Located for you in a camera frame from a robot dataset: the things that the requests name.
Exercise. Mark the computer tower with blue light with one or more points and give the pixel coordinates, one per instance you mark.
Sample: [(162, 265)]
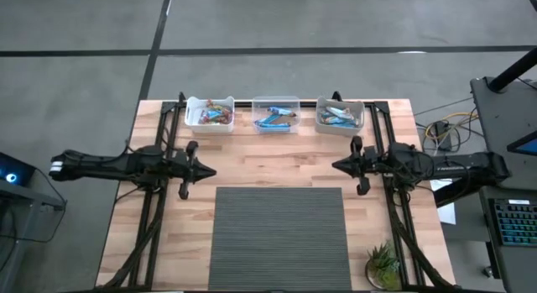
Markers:
[(12, 171)]

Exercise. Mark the dark grey keyboard desk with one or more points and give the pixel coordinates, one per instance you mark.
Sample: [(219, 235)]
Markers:
[(514, 272)]

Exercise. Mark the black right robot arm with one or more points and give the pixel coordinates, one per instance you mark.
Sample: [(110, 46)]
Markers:
[(453, 167)]

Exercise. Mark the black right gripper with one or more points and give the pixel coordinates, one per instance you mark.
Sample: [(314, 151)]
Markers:
[(364, 167)]

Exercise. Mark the black support bar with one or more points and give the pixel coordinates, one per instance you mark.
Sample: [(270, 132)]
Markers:
[(457, 194)]

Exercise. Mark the clear plastic storage bin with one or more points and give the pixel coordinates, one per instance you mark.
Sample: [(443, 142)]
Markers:
[(289, 131)]

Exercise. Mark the grey woven mat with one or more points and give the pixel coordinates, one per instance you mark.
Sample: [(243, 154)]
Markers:
[(281, 242)]

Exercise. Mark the tablet with blue screen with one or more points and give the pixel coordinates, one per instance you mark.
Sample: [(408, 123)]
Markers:
[(526, 147)]

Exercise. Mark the black pole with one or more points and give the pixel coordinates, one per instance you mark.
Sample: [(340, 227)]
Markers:
[(514, 69)]

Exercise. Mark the black caster wheel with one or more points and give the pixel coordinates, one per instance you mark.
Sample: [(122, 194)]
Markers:
[(488, 272)]

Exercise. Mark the white paper sheet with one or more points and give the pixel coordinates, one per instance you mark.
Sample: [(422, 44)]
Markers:
[(448, 213)]

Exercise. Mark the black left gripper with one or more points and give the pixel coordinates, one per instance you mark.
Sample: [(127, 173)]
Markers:
[(186, 171)]

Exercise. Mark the potted succulent plant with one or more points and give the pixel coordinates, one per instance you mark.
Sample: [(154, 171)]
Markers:
[(382, 265)]

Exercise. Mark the dark grey equipment cart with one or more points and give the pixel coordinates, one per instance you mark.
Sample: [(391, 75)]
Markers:
[(46, 202)]

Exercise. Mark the light blue orange-ended bar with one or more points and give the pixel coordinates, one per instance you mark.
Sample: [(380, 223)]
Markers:
[(326, 114), (346, 125)]

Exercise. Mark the black aluminium frame rail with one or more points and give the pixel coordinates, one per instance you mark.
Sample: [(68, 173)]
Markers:
[(243, 104)]

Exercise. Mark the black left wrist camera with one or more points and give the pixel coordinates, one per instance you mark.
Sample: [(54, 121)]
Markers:
[(192, 148)]

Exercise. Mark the black power adapter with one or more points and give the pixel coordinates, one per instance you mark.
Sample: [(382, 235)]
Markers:
[(441, 135)]

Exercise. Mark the red and blue granola bar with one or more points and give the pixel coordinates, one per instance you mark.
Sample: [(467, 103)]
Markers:
[(214, 113)]

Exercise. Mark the backlit computer keyboard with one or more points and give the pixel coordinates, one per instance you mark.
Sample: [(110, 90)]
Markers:
[(518, 222)]

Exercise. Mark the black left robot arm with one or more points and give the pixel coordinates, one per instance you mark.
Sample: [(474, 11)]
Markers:
[(113, 165)]

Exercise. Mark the dark grey operator desk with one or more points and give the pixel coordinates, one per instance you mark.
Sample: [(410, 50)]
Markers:
[(503, 125)]

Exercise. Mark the white storage bin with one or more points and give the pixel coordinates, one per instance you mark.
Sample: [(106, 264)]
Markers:
[(210, 128)]

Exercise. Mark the red green chocolate chip bar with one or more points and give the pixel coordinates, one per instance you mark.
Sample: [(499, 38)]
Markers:
[(212, 103)]

